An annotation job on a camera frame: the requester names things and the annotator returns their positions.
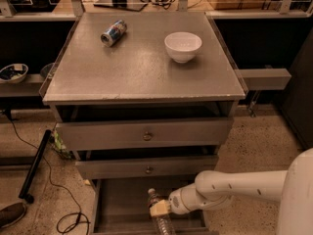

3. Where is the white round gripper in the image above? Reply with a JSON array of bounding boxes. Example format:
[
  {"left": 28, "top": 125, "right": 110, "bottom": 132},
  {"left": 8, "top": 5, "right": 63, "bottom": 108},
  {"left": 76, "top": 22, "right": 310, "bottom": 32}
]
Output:
[{"left": 150, "top": 188, "right": 190, "bottom": 216}]

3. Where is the clear plastic water bottle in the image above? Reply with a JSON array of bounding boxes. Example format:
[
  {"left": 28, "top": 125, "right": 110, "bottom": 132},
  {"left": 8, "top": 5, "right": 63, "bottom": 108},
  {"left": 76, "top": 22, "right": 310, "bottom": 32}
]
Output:
[{"left": 148, "top": 188, "right": 176, "bottom": 235}]

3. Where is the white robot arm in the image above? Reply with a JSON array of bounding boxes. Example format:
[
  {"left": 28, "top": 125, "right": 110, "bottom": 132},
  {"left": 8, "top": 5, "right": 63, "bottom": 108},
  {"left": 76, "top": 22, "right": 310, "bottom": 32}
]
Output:
[{"left": 148, "top": 149, "right": 313, "bottom": 235}]

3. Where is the grey open bottom drawer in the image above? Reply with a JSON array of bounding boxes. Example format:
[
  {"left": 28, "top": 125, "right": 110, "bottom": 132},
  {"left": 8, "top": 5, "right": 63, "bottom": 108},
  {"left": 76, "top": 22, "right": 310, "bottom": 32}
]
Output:
[{"left": 89, "top": 174, "right": 216, "bottom": 235}]

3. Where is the grey middle drawer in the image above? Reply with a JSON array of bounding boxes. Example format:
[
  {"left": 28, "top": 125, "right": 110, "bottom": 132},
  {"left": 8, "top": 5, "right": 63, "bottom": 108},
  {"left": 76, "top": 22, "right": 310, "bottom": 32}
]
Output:
[{"left": 75, "top": 155, "right": 218, "bottom": 179}]

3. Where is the grey top drawer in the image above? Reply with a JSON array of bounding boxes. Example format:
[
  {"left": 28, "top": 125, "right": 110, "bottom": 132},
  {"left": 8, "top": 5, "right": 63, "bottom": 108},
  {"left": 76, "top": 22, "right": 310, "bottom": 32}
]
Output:
[{"left": 56, "top": 117, "right": 234, "bottom": 151}]

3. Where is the grey three-drawer cabinet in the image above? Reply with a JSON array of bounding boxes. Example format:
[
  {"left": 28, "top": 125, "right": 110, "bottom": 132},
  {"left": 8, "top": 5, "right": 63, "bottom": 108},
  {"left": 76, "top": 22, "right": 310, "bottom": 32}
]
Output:
[{"left": 39, "top": 11, "right": 250, "bottom": 235}]

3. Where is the green patterned bag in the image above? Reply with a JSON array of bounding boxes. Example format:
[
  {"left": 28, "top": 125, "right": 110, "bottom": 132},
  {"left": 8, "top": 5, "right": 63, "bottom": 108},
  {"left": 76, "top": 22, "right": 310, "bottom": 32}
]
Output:
[{"left": 53, "top": 130, "right": 73, "bottom": 160}]

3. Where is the black bar on floor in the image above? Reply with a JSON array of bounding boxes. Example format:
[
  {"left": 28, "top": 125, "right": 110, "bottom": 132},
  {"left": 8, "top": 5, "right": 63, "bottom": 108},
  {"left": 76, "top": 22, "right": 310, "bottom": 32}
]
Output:
[{"left": 19, "top": 130, "right": 51, "bottom": 204}]

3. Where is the dark shoe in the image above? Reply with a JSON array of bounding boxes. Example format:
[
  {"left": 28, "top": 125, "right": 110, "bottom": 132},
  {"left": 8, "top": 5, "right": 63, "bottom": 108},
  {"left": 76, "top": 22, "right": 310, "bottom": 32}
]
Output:
[{"left": 0, "top": 203, "right": 26, "bottom": 228}]

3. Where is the white ceramic bowl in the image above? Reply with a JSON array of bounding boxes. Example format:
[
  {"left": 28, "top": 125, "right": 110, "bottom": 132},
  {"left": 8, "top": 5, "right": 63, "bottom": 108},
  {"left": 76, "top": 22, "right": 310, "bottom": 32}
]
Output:
[{"left": 164, "top": 32, "right": 202, "bottom": 64}]

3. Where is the blue silver soda can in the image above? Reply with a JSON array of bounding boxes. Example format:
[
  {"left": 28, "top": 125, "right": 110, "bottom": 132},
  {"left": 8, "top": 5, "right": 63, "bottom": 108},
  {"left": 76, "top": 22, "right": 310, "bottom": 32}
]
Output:
[{"left": 101, "top": 20, "right": 127, "bottom": 47}]

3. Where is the bowl with dark contents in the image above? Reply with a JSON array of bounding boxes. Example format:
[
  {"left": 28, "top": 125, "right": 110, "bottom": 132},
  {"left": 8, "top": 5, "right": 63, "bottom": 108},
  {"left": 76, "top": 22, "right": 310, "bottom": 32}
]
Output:
[{"left": 0, "top": 64, "right": 28, "bottom": 83}]

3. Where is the black monitor stand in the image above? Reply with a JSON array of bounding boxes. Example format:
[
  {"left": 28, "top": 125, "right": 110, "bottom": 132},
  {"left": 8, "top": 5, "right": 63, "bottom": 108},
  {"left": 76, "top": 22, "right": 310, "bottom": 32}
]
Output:
[{"left": 93, "top": 0, "right": 148, "bottom": 12}]

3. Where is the black floor cable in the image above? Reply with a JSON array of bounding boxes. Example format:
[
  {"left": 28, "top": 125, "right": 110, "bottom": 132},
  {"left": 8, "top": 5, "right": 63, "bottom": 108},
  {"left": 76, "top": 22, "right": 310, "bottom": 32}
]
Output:
[{"left": 2, "top": 109, "right": 91, "bottom": 235}]

